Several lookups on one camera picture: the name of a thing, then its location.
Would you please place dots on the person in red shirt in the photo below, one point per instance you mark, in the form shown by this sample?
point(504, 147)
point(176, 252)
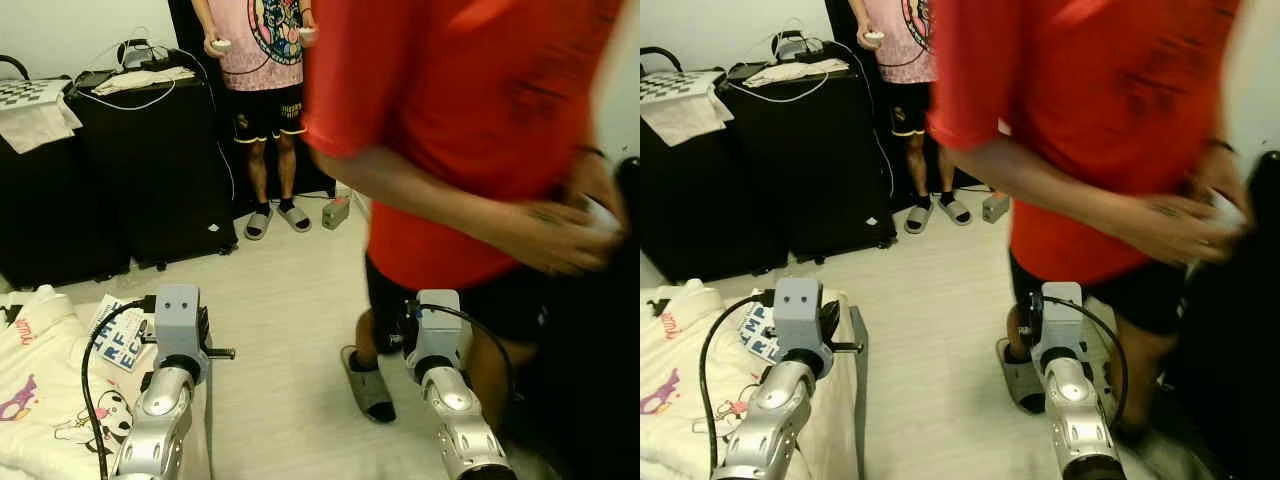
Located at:
point(1090, 100)
point(460, 100)

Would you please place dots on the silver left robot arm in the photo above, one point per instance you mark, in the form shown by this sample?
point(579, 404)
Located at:
point(160, 420)
point(775, 420)

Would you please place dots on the person in pink shirt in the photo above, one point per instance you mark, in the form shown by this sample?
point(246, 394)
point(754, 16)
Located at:
point(260, 50)
point(900, 40)

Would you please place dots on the white folded cloth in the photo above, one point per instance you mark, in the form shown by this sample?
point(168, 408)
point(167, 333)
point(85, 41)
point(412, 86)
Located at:
point(150, 80)
point(800, 73)

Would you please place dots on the black wardrobe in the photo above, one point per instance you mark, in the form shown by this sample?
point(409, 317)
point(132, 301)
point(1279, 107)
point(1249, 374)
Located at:
point(1240, 350)
point(600, 380)

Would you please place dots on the black door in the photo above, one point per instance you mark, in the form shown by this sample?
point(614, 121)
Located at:
point(838, 25)
point(182, 25)

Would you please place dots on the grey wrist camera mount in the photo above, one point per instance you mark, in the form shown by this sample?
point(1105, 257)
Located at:
point(1062, 320)
point(440, 325)
point(797, 315)
point(177, 320)

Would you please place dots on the black headset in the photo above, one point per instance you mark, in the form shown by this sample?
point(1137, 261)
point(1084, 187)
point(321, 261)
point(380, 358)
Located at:
point(140, 58)
point(795, 48)

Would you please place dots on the black cabinet on wheels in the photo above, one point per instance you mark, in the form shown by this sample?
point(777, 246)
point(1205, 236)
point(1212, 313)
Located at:
point(810, 170)
point(50, 200)
point(160, 170)
point(700, 200)

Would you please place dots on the checkerboard sheet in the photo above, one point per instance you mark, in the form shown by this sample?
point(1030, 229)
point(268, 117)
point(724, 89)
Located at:
point(675, 85)
point(30, 92)

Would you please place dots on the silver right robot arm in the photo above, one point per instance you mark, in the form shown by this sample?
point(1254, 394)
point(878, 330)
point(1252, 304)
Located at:
point(455, 410)
point(1075, 410)

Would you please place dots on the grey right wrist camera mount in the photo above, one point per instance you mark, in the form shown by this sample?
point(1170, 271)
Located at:
point(440, 325)
point(1062, 320)

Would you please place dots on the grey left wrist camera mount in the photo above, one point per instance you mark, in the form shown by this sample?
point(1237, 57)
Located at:
point(797, 315)
point(177, 320)

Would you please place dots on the black headphones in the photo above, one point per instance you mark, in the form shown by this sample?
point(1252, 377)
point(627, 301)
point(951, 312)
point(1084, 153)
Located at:
point(660, 48)
point(12, 58)

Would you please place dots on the white hanging cloth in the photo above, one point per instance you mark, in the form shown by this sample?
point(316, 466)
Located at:
point(35, 125)
point(685, 120)

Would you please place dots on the small green box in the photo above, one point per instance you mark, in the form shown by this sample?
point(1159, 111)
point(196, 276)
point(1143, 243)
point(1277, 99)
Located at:
point(997, 206)
point(335, 212)

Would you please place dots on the cream cartoon print blanket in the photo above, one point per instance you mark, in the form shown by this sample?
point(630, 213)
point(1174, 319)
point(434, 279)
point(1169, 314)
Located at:
point(680, 400)
point(40, 400)

